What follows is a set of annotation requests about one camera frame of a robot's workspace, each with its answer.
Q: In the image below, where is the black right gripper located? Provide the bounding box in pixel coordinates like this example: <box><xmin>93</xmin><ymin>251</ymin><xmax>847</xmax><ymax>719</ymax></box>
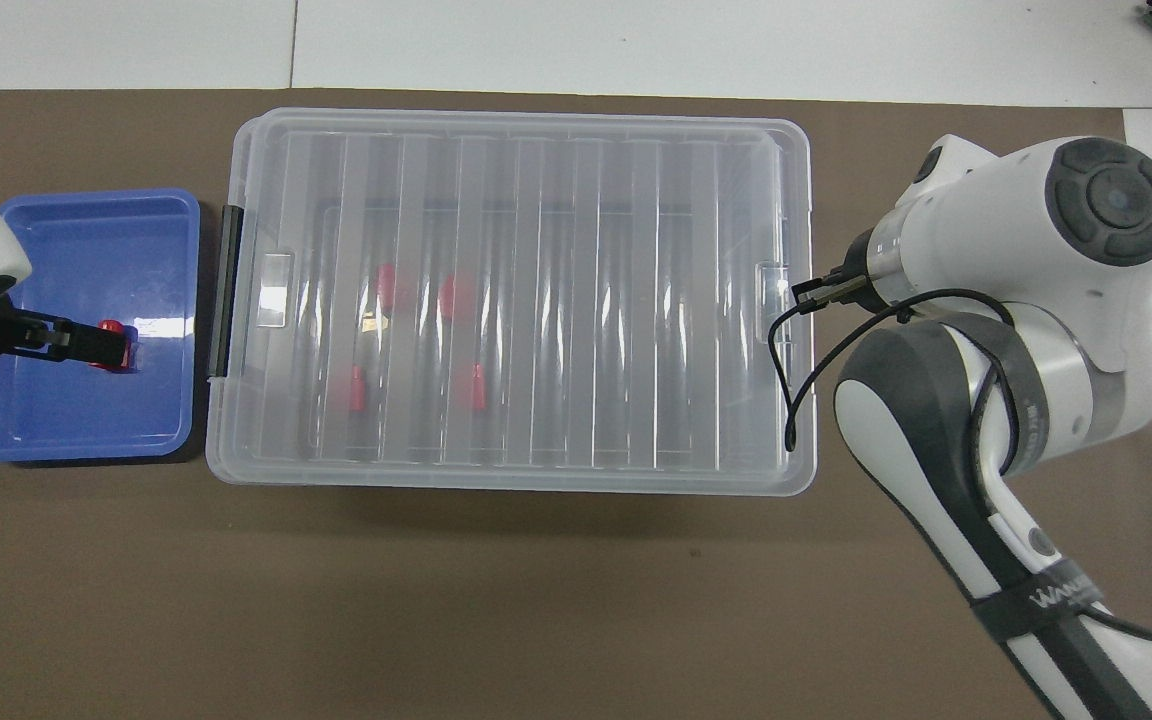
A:
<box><xmin>793</xmin><ymin>228</ymin><xmax>882</xmax><ymax>315</ymax></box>

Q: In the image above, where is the clear ribbed plastic lid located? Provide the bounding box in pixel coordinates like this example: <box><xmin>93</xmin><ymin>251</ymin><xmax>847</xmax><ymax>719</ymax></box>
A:
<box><xmin>204</xmin><ymin>107</ymin><xmax>819</xmax><ymax>494</ymax></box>

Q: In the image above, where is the blue plastic tray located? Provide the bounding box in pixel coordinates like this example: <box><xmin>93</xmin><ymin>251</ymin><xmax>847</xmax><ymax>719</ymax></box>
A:
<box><xmin>0</xmin><ymin>188</ymin><xmax>202</xmax><ymax>464</ymax></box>

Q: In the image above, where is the clear plastic storage box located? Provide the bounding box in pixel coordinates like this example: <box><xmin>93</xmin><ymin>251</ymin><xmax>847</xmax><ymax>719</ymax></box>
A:
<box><xmin>204</xmin><ymin>110</ymin><xmax>819</xmax><ymax>494</ymax></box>

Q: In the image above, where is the brown table mat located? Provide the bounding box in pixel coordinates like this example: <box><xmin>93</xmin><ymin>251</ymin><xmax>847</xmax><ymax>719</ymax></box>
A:
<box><xmin>0</xmin><ymin>88</ymin><xmax>1152</xmax><ymax>720</ymax></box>

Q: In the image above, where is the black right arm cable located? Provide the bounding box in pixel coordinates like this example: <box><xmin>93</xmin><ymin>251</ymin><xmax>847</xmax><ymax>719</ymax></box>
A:
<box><xmin>768</xmin><ymin>288</ymin><xmax>1022</xmax><ymax>453</ymax></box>

